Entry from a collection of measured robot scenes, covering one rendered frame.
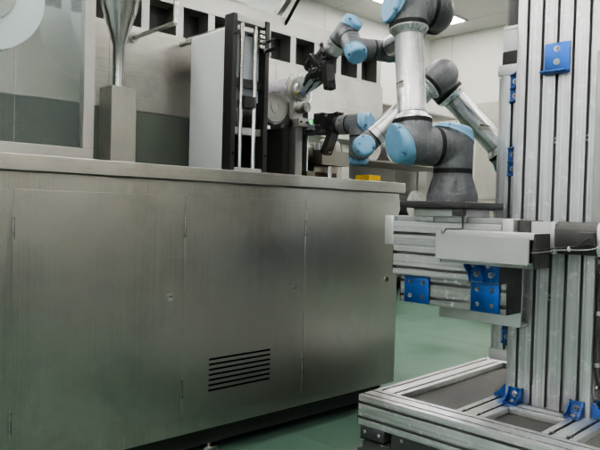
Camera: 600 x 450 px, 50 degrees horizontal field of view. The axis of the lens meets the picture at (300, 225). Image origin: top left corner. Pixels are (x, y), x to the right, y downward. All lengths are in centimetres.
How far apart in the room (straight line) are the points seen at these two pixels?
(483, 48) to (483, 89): 45
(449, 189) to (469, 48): 578
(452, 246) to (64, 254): 101
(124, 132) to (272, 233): 59
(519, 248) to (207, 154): 124
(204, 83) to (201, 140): 21
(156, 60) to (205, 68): 22
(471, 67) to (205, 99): 537
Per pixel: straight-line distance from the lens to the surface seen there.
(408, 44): 198
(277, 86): 264
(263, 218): 213
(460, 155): 196
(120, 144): 222
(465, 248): 176
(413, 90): 194
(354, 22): 243
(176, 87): 267
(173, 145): 263
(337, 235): 236
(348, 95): 331
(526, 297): 204
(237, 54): 232
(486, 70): 748
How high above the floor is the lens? 78
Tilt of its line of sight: 1 degrees down
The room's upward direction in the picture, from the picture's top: 2 degrees clockwise
